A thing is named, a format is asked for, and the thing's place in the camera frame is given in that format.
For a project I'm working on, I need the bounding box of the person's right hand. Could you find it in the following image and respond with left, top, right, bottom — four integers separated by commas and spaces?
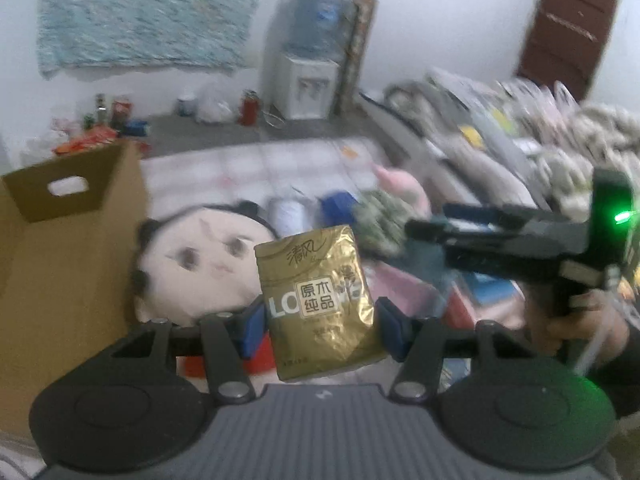
524, 290, 631, 362

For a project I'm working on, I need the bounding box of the gold tissue packet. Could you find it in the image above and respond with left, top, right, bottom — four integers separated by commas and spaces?
254, 225, 387, 384

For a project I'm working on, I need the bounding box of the large black-haired plush doll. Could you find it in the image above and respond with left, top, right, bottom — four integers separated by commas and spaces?
131, 200, 281, 381

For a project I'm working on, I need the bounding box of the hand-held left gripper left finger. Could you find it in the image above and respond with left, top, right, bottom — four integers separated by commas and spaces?
111, 300, 267, 406

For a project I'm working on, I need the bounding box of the red thermos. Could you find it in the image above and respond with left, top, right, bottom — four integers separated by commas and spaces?
239, 89, 260, 127

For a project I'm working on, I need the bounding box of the patterned leaning board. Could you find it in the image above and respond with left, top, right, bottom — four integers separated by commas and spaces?
334, 0, 379, 116

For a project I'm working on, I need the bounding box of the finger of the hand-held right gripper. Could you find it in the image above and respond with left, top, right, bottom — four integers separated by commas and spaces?
441, 203, 594, 234
404, 216, 592, 287

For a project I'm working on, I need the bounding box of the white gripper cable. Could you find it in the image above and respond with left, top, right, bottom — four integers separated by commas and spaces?
575, 305, 619, 376

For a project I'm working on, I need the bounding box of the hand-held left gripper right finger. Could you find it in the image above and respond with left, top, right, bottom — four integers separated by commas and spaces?
375, 297, 527, 404

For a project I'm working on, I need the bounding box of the white and blue packet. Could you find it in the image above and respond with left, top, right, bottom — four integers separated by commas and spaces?
270, 196, 307, 239

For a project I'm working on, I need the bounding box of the brown cardboard box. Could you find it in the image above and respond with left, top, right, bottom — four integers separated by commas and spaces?
0, 140, 151, 442

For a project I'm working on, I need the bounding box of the orange snack bag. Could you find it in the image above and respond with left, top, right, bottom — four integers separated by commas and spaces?
54, 127, 119, 157

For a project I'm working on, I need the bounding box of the teal floral wall cloth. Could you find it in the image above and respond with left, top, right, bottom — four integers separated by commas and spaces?
37, 0, 286, 79

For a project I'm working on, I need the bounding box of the grey folded bedding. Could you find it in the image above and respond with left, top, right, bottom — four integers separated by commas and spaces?
359, 72, 556, 211

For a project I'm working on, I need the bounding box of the brown wooden door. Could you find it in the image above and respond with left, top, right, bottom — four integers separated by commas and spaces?
516, 0, 621, 103

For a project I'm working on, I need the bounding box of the crumpled white plastic bag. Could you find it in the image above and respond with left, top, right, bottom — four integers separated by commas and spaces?
20, 117, 72, 162

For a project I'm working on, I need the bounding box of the pink plush toy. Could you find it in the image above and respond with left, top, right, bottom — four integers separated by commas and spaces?
374, 164, 432, 217

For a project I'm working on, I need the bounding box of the white fluffy blanket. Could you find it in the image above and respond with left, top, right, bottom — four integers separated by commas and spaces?
540, 105, 640, 211

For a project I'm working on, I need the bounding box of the pink towel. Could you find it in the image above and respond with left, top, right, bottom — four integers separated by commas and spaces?
367, 262, 441, 318

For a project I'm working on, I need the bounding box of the camouflage cloth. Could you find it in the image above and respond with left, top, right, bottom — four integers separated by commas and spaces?
356, 189, 417, 257

